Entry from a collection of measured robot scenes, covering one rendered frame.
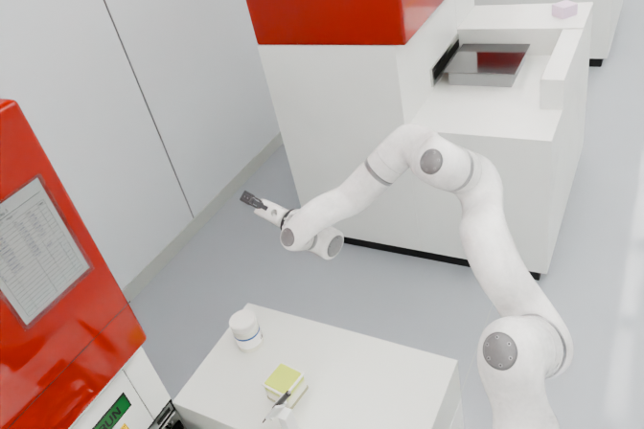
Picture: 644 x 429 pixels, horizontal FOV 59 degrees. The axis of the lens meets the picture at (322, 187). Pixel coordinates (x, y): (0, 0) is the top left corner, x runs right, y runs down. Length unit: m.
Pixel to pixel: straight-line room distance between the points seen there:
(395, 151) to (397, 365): 0.52
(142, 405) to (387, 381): 0.58
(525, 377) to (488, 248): 0.25
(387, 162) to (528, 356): 0.54
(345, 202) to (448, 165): 0.34
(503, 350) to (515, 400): 0.10
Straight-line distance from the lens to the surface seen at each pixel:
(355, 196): 1.40
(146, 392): 1.49
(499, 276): 1.18
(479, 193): 1.27
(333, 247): 1.49
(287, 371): 1.43
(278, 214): 1.55
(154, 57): 3.40
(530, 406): 1.13
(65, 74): 3.03
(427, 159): 1.19
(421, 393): 1.42
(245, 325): 1.52
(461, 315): 2.85
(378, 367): 1.47
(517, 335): 1.08
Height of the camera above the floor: 2.12
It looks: 34 degrees down
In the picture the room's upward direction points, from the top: 14 degrees counter-clockwise
